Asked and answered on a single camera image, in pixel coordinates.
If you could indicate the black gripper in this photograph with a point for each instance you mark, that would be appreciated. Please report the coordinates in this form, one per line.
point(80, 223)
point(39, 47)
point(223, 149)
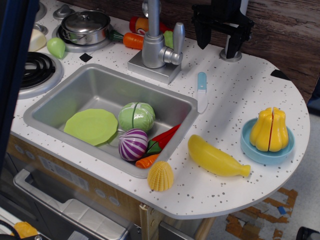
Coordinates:
point(219, 15)

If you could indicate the yellow toy banana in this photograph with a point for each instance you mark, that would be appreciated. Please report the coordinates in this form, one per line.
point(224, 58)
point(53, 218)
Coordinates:
point(214, 160)

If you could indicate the light green plate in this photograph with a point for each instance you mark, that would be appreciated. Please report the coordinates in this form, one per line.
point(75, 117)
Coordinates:
point(93, 126)

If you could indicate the light green toy vegetable piece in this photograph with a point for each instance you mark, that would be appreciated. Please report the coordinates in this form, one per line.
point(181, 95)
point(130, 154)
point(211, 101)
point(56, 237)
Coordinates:
point(168, 38)

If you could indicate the blue white toy knife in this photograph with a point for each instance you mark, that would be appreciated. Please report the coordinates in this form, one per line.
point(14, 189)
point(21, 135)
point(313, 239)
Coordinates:
point(202, 100)

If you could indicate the silver toy faucet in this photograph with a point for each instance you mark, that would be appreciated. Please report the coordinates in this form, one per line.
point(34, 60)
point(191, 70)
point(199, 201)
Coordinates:
point(156, 60)

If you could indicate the red orange toy bottle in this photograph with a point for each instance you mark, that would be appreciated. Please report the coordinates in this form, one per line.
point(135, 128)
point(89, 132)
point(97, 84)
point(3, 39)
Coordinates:
point(140, 25)

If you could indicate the orange toy carrot by faucet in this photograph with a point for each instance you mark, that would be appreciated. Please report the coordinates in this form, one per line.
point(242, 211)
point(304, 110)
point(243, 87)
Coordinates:
point(129, 39)

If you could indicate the yellow toy squash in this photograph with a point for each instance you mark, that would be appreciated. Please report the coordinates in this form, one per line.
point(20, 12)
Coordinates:
point(269, 133)

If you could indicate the green toy cabbage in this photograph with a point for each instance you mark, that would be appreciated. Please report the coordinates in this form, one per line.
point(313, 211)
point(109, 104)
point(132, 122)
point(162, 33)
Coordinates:
point(137, 115)

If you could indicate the light blue bowl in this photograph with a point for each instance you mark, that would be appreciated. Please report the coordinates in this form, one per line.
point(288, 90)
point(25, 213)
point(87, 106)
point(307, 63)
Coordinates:
point(264, 157)

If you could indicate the red toy chili pepper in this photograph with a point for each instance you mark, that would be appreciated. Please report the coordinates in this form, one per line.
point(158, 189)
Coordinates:
point(158, 143)

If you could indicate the steel pot with lid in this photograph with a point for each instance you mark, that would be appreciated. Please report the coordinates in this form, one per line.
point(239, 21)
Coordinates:
point(87, 27)

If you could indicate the purple toy onion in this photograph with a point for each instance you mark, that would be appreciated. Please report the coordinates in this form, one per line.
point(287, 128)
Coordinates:
point(133, 144)

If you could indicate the orange toy carrot in sink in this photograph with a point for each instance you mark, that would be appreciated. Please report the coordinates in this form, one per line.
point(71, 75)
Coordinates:
point(146, 162)

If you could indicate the yellow toy corn piece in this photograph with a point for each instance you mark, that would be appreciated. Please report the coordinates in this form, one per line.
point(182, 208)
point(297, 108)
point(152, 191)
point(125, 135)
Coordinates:
point(160, 176)

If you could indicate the light green toy pear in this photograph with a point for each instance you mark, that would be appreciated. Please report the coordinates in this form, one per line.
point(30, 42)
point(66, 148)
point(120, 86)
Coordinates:
point(56, 46)

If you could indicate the silver sink basin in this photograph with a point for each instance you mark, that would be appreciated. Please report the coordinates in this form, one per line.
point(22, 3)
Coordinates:
point(94, 86)

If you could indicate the cream toy dome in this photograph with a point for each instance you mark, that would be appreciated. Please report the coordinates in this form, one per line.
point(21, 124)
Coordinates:
point(37, 41)

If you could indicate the black coil stove burner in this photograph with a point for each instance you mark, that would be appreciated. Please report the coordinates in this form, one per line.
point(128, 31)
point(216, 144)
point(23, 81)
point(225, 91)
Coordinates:
point(38, 69)

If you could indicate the yellow toy on lower shelf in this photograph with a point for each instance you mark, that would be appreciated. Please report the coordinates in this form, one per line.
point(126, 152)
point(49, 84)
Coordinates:
point(25, 230)

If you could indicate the grey vertical post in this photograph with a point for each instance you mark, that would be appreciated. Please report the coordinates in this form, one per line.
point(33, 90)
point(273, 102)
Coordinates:
point(229, 54)

